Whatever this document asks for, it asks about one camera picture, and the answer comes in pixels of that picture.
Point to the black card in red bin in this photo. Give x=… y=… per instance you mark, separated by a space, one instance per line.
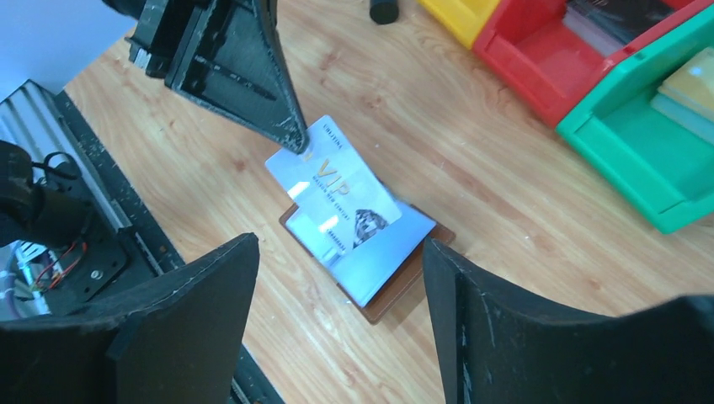
x=607 y=26

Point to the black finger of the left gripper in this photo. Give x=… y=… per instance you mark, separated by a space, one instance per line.
x=230 y=61

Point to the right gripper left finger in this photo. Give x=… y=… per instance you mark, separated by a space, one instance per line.
x=172 y=339

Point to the black microphone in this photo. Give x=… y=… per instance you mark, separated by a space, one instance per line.
x=384 y=11

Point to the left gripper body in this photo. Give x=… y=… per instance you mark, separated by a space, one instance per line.
x=160 y=26

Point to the silver VIP card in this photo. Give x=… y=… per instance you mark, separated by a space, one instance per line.
x=335 y=188

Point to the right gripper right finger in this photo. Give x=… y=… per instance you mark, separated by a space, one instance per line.
x=500 y=343

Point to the aluminium rail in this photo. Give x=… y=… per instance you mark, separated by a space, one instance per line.
x=53 y=131

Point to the green plastic bin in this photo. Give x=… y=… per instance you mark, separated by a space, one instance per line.
x=661 y=168

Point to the red plastic bin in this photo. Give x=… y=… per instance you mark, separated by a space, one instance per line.
x=526 y=43

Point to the yellow plastic bin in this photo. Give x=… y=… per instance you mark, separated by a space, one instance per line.
x=464 y=19

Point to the gold card in green bin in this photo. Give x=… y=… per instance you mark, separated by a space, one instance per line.
x=686 y=96

